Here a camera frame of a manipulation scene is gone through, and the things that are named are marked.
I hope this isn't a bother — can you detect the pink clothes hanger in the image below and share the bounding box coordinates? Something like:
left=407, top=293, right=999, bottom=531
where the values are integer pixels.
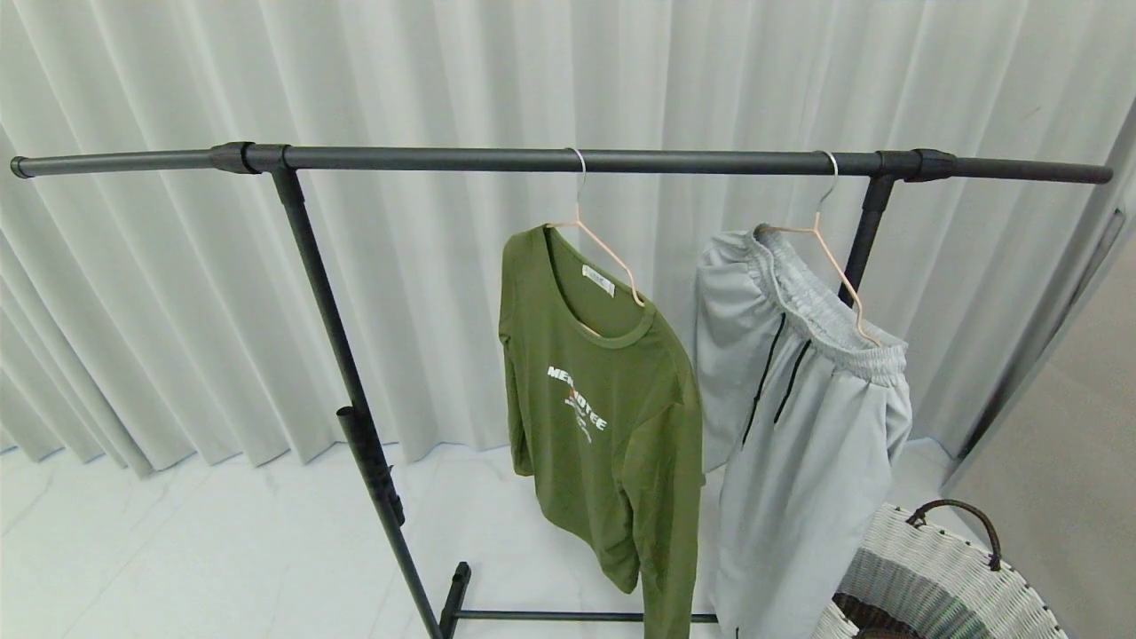
left=765, top=151, right=881, bottom=347
left=546, top=147, right=646, bottom=338

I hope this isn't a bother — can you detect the pale grey garment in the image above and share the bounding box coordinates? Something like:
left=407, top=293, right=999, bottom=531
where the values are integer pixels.
left=694, top=225, right=913, bottom=639

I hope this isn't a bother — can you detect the green sleeveless shirt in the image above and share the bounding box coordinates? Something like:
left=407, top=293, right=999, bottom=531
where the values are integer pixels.
left=499, top=225, right=706, bottom=639

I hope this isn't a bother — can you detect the black clothes rack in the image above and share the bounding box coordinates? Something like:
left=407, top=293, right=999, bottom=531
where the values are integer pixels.
left=11, top=142, right=1113, bottom=639

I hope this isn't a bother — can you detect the white curtain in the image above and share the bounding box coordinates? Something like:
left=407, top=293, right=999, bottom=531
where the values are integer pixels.
left=0, top=0, right=1136, bottom=476

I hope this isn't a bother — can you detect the white laundry basket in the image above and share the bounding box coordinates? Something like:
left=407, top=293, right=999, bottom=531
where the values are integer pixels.
left=812, top=499, right=1070, bottom=639

